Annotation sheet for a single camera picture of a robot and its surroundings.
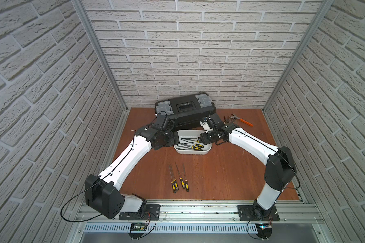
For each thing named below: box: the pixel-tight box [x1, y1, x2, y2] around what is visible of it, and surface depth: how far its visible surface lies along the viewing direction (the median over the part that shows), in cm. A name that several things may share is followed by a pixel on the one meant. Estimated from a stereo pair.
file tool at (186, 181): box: [182, 163, 190, 192], surface depth 83 cm
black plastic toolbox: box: [154, 92, 216, 131], surface depth 99 cm
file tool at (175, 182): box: [170, 164, 179, 191], surface depth 84 cm
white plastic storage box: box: [173, 129, 212, 155], surface depth 96 cm
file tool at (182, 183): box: [174, 162, 186, 189], surface depth 84 cm
